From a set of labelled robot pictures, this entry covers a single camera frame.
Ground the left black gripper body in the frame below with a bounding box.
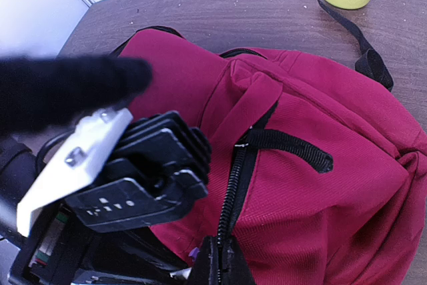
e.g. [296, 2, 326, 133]
[1, 137, 189, 284]

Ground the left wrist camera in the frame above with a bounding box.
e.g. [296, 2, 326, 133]
[16, 109, 211, 236]

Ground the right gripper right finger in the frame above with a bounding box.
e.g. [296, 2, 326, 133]
[222, 236, 256, 285]

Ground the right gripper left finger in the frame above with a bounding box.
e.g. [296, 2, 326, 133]
[186, 236, 220, 285]

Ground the red backpack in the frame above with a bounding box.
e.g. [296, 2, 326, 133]
[115, 8, 426, 284]

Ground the purple capped white marker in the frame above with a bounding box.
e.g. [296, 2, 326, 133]
[188, 247, 199, 263]

